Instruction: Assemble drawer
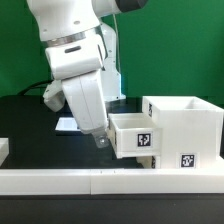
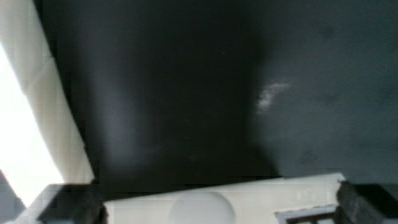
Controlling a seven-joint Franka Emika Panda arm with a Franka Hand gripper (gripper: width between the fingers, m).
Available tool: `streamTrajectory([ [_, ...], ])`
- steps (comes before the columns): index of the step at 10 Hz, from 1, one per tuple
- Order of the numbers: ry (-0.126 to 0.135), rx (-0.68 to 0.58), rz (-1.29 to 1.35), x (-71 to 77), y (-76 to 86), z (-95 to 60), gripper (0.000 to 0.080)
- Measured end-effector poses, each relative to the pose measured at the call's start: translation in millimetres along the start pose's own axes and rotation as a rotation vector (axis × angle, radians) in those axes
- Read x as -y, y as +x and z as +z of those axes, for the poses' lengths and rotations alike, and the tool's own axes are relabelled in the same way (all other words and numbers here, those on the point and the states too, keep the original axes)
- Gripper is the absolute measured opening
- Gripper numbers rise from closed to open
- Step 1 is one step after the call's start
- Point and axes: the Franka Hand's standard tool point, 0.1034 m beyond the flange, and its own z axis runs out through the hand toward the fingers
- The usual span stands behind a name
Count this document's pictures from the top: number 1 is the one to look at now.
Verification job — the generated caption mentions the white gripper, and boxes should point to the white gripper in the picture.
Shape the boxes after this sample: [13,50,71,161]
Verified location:
[45,34,108,148]

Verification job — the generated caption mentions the white drawer tray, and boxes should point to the white drawer tray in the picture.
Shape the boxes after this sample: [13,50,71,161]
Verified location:
[136,156,160,169]
[108,113,162,159]

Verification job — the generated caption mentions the white front drawer tray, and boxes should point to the white front drawer tray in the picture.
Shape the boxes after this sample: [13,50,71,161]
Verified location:
[136,156,160,169]

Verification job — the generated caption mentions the white drawer cabinet box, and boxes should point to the white drawer cabinet box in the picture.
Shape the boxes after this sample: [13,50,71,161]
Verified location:
[142,96,224,169]

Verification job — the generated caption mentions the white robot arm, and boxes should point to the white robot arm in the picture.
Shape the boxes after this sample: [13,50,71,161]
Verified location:
[26,0,148,148]

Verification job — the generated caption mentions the white marker sheet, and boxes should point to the white marker sheet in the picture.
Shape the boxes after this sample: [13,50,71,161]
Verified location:
[56,117,79,131]

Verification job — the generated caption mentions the black cable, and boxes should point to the black cable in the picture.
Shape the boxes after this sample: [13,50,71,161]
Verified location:
[18,79,54,97]

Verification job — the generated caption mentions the white front fence rail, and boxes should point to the white front fence rail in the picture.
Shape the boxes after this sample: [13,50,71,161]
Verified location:
[0,138,224,195]

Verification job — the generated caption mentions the white cable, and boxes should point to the white cable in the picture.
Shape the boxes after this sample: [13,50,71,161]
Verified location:
[112,13,122,74]

